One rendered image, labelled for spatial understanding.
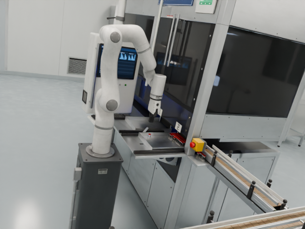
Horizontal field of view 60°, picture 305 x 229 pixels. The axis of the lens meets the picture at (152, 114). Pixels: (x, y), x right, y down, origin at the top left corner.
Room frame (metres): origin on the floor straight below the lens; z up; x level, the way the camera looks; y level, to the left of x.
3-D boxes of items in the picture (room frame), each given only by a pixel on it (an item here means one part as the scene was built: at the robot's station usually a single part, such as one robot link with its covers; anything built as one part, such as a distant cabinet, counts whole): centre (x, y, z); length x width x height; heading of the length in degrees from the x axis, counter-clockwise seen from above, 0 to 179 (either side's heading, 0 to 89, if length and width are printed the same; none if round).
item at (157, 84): (1.74, 0.00, 1.35); 0.09 x 0.08 x 0.13; 27
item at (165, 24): (2.40, 0.02, 1.51); 0.47 x 0.01 x 0.59; 28
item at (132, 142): (2.00, 0.01, 0.87); 0.70 x 0.48 x 0.02; 28
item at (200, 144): (1.72, -0.36, 1.00); 0.08 x 0.07 x 0.07; 118
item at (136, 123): (2.18, 0.02, 0.90); 0.34 x 0.26 x 0.04; 118
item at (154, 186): (2.90, -0.27, 0.44); 2.06 x 1.00 x 0.88; 28
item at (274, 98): (1.99, -0.74, 1.51); 0.85 x 0.01 x 0.59; 118
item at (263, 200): (1.53, -0.62, 0.92); 0.69 x 0.16 x 0.16; 28
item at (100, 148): (1.59, 0.29, 0.95); 0.19 x 0.19 x 0.18
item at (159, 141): (1.88, -0.13, 0.90); 0.34 x 0.26 x 0.04; 118
